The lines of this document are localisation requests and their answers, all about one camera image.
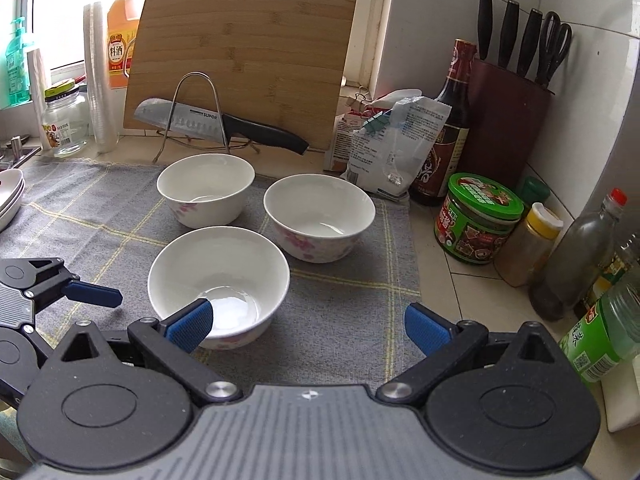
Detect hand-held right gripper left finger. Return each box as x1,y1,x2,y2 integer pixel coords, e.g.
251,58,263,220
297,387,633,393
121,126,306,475
52,297,243,406

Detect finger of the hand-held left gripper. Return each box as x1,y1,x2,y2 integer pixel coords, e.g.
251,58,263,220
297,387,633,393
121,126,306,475
17,324,54,369
22,258,124,312

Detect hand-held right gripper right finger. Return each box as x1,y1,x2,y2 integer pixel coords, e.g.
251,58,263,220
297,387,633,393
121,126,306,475
376,302,571,405

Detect white floral bowl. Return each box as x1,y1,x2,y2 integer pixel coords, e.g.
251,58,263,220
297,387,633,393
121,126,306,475
147,226,291,351
263,173,377,264
157,154,256,228

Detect grey checked cloth mat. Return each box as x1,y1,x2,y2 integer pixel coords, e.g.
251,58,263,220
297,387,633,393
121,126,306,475
0,157,423,466

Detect green lid sauce jar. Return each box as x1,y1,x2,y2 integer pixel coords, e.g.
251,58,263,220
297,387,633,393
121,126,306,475
434,172,525,266

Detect yellow lid spice jar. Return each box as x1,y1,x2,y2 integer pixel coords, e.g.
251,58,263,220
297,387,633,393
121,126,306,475
494,202,564,288

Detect metal sink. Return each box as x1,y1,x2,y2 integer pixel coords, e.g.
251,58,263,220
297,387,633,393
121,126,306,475
0,135,43,171

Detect dark soy sauce bottle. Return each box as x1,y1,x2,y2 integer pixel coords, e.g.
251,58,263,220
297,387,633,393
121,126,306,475
409,38,477,207

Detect clear printed plastic bag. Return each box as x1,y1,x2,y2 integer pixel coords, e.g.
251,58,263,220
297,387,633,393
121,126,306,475
340,89,452,198

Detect glass jar with green lid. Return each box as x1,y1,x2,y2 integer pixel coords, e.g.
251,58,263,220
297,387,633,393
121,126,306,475
41,80,90,157

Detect green label glass bottle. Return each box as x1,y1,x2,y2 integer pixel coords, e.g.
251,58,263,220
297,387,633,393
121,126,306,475
557,270,640,385

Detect small green cap jar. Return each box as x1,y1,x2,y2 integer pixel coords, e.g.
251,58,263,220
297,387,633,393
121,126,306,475
520,176,551,211

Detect steel santoku knife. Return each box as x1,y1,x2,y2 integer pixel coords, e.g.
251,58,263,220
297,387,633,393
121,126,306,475
133,97,311,157

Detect clear glass condiment bottle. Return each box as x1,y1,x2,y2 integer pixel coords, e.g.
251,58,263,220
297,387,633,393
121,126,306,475
575,232,640,318

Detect stack of clear plastic cups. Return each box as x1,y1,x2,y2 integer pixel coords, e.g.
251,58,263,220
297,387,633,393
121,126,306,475
82,2,120,155

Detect white food bag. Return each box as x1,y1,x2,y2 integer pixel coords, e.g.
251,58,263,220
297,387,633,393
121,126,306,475
322,110,381,173

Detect green binder clip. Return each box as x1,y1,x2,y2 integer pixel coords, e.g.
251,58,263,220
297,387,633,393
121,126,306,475
362,111,393,135

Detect thin cling film roll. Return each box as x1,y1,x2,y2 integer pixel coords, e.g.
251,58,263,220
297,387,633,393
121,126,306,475
26,47,53,151

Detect white plastic box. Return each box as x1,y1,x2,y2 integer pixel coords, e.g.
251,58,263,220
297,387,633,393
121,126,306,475
600,370,640,433

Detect dark red knife block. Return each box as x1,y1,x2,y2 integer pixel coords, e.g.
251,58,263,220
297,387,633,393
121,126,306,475
456,58,556,191

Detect green detergent bottle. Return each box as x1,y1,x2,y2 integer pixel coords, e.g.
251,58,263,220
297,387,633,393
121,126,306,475
4,16,35,109

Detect orange cooking wine jug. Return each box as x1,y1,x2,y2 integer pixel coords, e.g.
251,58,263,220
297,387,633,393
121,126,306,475
107,0,143,91

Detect bamboo cutting board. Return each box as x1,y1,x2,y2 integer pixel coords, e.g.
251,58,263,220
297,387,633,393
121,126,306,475
122,0,359,153

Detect black kitchen scissors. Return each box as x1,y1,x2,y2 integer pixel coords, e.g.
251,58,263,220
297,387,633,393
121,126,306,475
536,11,573,88

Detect metal wire rack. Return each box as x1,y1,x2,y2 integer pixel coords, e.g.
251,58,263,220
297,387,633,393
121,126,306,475
151,72,261,165

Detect black handled knife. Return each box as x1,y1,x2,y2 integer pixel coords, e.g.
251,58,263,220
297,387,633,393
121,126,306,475
498,0,521,70
477,0,496,61
516,8,544,78

